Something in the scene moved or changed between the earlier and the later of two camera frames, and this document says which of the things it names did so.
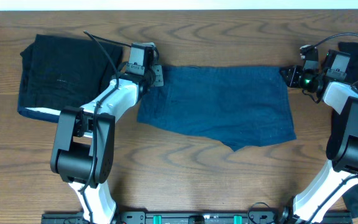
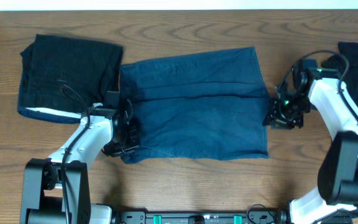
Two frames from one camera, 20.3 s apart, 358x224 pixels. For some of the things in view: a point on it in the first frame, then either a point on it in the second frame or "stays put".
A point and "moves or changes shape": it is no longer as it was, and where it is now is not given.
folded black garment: x=58 y=71 stays put
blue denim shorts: x=240 y=106 moves or changes shape
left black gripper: x=159 y=81 → x=135 y=143
